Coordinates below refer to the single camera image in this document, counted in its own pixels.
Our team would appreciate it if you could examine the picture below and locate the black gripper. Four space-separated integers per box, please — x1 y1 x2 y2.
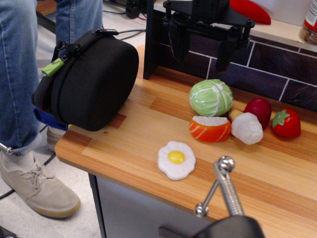
163 0 255 73

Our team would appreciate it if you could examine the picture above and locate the black zipper bag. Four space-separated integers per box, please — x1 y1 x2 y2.
32 29 139 131

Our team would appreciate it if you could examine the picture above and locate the green zipper pull tab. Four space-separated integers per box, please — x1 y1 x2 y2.
42 58 65 76

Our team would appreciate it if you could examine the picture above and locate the black vertical panel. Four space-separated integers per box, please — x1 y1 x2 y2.
143 0 174 79

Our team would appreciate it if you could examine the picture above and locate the green toy cabbage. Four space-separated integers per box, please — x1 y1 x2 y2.
189 79 233 117

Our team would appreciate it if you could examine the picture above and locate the red plastic object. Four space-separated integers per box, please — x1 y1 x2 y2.
229 0 271 25

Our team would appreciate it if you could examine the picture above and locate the black device on floor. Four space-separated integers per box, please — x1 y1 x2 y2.
126 0 148 19

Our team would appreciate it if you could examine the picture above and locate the toy salmon sushi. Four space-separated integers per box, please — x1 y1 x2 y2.
189 116 231 143

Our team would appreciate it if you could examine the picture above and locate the dark red toy fruit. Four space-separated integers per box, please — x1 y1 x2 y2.
244 98 272 130

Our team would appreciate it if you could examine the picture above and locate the white toy cauliflower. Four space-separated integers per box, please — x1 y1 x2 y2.
229 112 264 145

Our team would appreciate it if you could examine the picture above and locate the glass jar with label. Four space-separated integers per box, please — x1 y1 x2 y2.
299 0 317 45

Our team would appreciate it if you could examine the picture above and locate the red toy strawberry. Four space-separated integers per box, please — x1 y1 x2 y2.
272 109 301 138

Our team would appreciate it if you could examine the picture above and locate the toy fried egg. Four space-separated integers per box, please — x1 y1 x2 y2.
158 141 196 180

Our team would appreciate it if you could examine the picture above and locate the blue jeans leg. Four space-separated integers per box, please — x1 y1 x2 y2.
55 0 103 43
0 0 41 156

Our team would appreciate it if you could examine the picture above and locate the black clamp body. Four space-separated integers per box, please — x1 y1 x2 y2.
193 216 265 238

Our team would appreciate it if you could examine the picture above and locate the beige suede shoe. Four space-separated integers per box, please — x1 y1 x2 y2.
0 152 81 219

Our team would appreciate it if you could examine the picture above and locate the black cable on floor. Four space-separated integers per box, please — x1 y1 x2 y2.
103 9 147 41

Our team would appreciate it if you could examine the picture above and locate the metal clamp screw handle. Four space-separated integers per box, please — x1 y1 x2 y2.
195 156 245 218

